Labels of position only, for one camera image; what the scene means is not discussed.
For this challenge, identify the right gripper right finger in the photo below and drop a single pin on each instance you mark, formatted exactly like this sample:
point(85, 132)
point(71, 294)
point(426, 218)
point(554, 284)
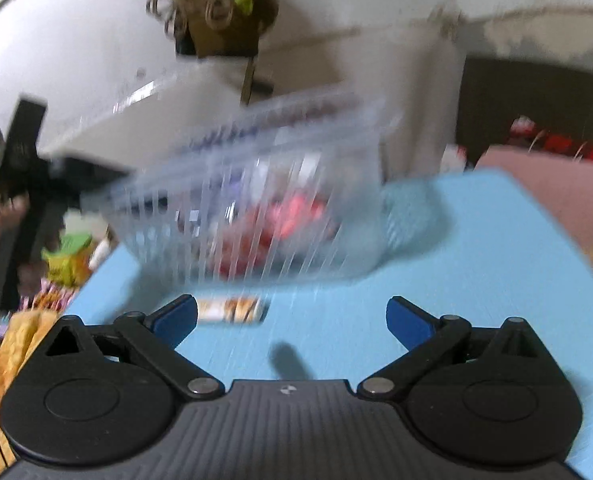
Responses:
point(429, 343)

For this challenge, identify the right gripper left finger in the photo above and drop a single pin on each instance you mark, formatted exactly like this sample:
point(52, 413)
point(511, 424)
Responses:
point(152, 340)

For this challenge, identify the pink tissue pack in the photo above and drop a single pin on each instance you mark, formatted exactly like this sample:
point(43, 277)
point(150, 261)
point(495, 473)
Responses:
point(283, 218)

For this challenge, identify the clear plastic basket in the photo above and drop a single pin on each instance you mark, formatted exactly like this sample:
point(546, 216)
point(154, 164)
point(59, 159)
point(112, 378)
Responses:
point(191, 219)

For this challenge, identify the green yellow tin box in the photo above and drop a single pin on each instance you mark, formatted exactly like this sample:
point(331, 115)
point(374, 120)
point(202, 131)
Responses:
point(69, 265)

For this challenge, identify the orange snack packet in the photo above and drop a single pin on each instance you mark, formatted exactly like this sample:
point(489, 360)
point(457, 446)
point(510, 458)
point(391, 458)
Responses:
point(234, 310)

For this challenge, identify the pink blanket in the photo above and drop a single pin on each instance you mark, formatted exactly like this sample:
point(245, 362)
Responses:
point(563, 185)

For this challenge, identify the hanging dark bag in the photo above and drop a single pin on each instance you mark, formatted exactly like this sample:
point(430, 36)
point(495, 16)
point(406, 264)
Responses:
point(215, 28)

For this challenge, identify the dark wooden headboard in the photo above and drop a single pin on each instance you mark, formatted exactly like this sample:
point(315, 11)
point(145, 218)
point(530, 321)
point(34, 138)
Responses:
point(495, 92)

